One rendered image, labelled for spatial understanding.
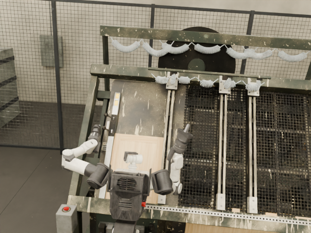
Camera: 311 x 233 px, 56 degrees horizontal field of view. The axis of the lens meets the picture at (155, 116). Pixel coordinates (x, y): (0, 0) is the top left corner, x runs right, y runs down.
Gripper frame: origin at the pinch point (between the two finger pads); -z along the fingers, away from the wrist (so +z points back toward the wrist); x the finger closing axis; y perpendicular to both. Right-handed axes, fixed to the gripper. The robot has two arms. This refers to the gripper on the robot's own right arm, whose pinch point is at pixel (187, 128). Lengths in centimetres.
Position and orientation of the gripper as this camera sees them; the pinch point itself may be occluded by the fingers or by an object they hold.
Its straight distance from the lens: 205.6
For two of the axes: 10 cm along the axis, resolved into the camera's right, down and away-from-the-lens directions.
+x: -7.5, -4.3, 5.0
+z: -3.3, 9.0, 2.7
